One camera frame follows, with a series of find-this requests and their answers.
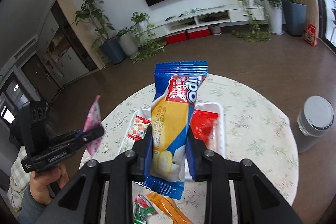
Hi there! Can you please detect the pink barcode snack packet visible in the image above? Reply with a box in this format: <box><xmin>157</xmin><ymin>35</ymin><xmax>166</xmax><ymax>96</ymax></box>
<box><xmin>83</xmin><ymin>96</ymin><xmax>102</xmax><ymax>157</ymax></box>

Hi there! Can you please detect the red white biscuit packet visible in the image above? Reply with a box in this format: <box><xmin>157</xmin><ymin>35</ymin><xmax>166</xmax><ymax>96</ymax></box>
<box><xmin>127</xmin><ymin>115</ymin><xmax>151</xmax><ymax>141</ymax></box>

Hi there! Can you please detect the green red seed packet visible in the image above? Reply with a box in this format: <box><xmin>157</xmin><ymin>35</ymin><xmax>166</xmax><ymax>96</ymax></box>
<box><xmin>133</xmin><ymin>194</ymin><xmax>158</xmax><ymax>224</ymax></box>

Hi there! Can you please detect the orange snack packet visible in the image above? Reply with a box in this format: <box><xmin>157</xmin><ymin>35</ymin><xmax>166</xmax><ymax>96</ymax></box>
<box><xmin>146</xmin><ymin>192</ymin><xmax>193</xmax><ymax>224</ymax></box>

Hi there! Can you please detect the large red chip bag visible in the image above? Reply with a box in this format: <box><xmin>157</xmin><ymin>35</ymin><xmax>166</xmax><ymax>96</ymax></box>
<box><xmin>190</xmin><ymin>110</ymin><xmax>219</xmax><ymax>150</ymax></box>

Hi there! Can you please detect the blue yellow Tipo packet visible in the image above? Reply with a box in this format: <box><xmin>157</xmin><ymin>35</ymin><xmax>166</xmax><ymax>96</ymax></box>
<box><xmin>145</xmin><ymin>61</ymin><xmax>208</xmax><ymax>200</ymax></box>

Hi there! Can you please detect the person's left forearm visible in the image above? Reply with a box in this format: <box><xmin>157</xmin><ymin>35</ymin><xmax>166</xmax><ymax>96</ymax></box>
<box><xmin>17</xmin><ymin>186</ymin><xmax>47</xmax><ymax>224</ymax></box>

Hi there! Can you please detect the person's left hand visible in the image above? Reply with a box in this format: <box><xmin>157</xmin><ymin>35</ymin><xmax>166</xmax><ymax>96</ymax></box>
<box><xmin>30</xmin><ymin>163</ymin><xmax>70</xmax><ymax>205</ymax></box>

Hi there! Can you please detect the floral round tablecloth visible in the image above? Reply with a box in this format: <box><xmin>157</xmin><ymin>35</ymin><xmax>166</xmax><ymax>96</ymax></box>
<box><xmin>79</xmin><ymin>73</ymin><xmax>300</xmax><ymax>224</ymax></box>

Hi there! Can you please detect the wooden storage cabinet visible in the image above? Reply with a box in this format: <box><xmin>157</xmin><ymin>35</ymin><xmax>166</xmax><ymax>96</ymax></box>
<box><xmin>22</xmin><ymin>0</ymin><xmax>105</xmax><ymax>94</ymax></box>

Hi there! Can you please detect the tall plant dark blue pot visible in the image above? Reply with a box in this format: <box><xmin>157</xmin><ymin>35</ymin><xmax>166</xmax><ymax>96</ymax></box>
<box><xmin>75</xmin><ymin>0</ymin><xmax>126</xmax><ymax>65</ymax></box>

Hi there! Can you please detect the plant white ribbed pot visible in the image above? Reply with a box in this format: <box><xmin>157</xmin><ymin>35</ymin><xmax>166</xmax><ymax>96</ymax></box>
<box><xmin>116</xmin><ymin>27</ymin><xmax>138</xmax><ymax>57</ymax></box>

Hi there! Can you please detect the grey round trash bin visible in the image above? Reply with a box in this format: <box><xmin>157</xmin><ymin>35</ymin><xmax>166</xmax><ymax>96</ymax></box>
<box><xmin>295</xmin><ymin>96</ymin><xmax>335</xmax><ymax>153</ymax></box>

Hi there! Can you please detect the trailing vine plant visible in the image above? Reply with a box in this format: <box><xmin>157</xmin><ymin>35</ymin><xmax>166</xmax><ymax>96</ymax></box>
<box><xmin>129</xmin><ymin>11</ymin><xmax>165</xmax><ymax>64</ymax></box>

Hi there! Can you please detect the left red storage box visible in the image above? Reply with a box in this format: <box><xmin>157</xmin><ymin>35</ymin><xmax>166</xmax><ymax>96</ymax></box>
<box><xmin>165</xmin><ymin>31</ymin><xmax>188</xmax><ymax>44</ymax></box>

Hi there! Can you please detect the red storage box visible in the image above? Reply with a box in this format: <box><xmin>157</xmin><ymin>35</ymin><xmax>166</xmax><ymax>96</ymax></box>
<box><xmin>186</xmin><ymin>26</ymin><xmax>211</xmax><ymax>39</ymax></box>
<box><xmin>165</xmin><ymin>31</ymin><xmax>188</xmax><ymax>44</ymax></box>

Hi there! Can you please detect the right red storage box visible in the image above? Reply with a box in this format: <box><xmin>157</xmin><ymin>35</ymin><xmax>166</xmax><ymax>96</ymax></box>
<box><xmin>186</xmin><ymin>26</ymin><xmax>211</xmax><ymax>39</ymax></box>

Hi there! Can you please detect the small white floor pot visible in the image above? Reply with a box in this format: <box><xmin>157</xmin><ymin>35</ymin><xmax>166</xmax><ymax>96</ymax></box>
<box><xmin>209</xmin><ymin>24</ymin><xmax>222</xmax><ymax>36</ymax></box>

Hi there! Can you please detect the hanging vine on console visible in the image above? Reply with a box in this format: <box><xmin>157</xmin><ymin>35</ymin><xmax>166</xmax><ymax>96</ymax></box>
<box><xmin>232</xmin><ymin>0</ymin><xmax>271</xmax><ymax>43</ymax></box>

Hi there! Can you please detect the red gift bag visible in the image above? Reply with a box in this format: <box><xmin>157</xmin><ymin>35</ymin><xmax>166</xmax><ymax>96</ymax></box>
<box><xmin>303</xmin><ymin>23</ymin><xmax>317</xmax><ymax>47</ymax></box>

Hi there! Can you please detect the white TV console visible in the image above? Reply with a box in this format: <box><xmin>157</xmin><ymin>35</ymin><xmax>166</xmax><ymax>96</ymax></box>
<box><xmin>151</xmin><ymin>4</ymin><xmax>265</xmax><ymax>38</ymax></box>

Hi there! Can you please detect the plant tall white pot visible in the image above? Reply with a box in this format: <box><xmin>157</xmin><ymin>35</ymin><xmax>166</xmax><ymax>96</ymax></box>
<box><xmin>260</xmin><ymin>0</ymin><xmax>284</xmax><ymax>35</ymax></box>

